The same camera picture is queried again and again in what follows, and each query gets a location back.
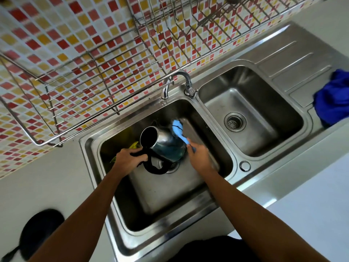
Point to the blue cloth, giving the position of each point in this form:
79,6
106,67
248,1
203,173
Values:
334,98

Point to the round steel drain strainer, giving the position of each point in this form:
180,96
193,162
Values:
235,121

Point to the person's left hand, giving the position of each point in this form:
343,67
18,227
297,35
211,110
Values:
126,160

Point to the blue dish brush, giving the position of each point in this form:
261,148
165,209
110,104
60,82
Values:
178,129

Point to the black round kettle base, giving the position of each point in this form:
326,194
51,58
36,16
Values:
38,231

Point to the person's left fingers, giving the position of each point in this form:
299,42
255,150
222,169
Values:
137,160

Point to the yellow green sponge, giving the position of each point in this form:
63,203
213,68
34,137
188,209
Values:
133,145

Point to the person's left forearm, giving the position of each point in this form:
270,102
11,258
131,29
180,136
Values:
87,215

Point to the chrome sink faucet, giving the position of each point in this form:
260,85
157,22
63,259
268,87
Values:
188,79

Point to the steel sink drain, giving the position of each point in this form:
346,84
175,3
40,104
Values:
174,166

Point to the person's right fingers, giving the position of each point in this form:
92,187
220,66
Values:
193,153

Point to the round steel sink knob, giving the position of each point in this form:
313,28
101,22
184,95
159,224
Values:
244,166

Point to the person's right forearm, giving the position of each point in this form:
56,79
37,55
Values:
253,215

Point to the person's right hand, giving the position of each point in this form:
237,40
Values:
201,160

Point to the person's dark clothing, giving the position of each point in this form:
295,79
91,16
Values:
215,249

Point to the stainless steel double sink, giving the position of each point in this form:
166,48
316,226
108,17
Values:
256,106

